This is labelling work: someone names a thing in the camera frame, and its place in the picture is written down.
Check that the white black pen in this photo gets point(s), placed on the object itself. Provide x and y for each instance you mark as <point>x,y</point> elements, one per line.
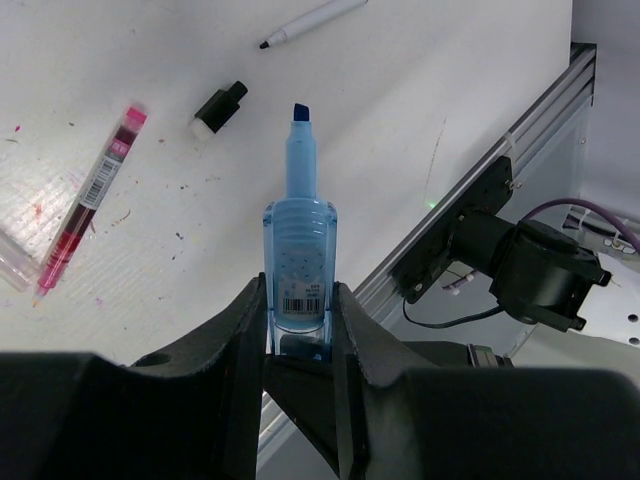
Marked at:
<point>310,21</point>

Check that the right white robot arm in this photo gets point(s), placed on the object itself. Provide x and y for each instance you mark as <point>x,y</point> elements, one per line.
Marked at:
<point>539,275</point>

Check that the clear pen cap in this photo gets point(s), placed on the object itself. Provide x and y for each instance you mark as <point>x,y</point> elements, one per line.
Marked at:
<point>18,268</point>

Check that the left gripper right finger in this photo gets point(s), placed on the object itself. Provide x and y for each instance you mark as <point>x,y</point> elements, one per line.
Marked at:
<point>398,416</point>

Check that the aluminium rail frame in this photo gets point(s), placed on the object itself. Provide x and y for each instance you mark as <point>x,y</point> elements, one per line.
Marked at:
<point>392,326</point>

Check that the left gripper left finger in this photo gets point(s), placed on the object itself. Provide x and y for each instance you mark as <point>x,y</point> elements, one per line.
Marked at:
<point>190,410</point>

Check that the blue highlighter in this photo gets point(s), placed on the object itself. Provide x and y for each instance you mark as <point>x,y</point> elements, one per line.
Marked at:
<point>300,244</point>

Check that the red pen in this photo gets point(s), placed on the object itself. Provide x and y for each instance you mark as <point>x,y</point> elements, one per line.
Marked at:
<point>89,199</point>

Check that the black white pen cap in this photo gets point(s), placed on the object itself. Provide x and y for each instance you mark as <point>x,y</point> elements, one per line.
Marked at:
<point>217,111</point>

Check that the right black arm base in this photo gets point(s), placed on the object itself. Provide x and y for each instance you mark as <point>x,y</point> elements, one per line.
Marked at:
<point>465,228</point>

